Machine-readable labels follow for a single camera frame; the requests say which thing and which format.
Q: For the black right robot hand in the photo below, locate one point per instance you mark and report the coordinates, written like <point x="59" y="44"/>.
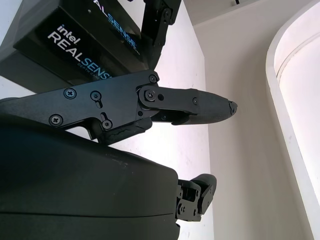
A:
<point x="75" y="190"/>

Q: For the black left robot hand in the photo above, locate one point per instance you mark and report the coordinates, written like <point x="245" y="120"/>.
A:
<point x="160" y="20"/>

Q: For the black RealSense box lid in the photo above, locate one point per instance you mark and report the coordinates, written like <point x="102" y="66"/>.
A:
<point x="95" y="42"/>

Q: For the white curved container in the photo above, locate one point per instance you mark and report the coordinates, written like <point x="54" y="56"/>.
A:
<point x="297" y="100"/>

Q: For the black camera box base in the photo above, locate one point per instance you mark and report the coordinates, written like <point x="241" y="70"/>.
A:
<point x="25" y="17"/>

